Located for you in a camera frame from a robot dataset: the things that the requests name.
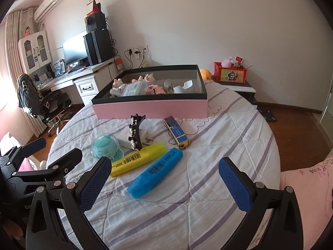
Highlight white air conditioner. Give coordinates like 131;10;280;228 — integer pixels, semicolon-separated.
34;0;63;23

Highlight baby doll blue dress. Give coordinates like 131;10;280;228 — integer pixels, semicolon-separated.
132;76;145;83

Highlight black speaker box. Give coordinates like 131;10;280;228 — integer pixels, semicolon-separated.
85;13;107;32

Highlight blue highlighter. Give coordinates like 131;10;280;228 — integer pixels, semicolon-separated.
128;148;183;199

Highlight black computer tower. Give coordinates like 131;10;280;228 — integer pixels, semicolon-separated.
83;29;115;65

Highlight striped quilted table cover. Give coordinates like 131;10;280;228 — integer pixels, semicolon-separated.
46;80;281;250

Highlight beige curtain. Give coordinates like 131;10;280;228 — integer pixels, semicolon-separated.
5;11;46;137

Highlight pink clothed person leg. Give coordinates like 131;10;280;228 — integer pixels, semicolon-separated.
280;152;332;249

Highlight yellow highlighter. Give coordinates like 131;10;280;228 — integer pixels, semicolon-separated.
110;143;167;177

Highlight black office chair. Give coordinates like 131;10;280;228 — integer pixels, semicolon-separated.
17;73;73;137

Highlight teal toy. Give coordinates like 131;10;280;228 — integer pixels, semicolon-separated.
90;134;124;163

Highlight doll on cabinet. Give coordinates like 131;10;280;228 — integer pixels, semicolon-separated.
24;26;31;37

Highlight pink and black box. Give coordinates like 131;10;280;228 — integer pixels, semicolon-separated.
92;65;208;119

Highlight black floor scale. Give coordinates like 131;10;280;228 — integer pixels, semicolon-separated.
258;108;277;122

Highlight low black white cabinet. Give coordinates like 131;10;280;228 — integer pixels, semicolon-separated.
212;76;258;106

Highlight pink white block figure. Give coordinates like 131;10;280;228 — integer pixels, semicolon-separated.
112;79;127;91

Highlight pink block donut figure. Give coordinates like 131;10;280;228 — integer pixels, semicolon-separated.
146;85;166;95

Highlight orange capped bottle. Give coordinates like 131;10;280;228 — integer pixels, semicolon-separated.
114;55;124;71

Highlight white desk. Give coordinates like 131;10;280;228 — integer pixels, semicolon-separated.
40;57;123;105

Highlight yellow octopus plush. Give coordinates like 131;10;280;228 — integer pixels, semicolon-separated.
200;69;213;81

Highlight red toy storage box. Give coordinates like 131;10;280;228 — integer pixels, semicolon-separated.
214;62;248;84

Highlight black computer monitor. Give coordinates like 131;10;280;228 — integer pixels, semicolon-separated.
63;32;87;66

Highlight black hair clip white flowers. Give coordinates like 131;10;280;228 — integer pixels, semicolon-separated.
128;114;146;151

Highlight white glass-door cabinet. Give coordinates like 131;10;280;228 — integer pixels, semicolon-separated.
17;30;52;75

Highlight clear box with blue cloth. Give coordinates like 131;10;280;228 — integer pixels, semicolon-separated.
121;80;148;96

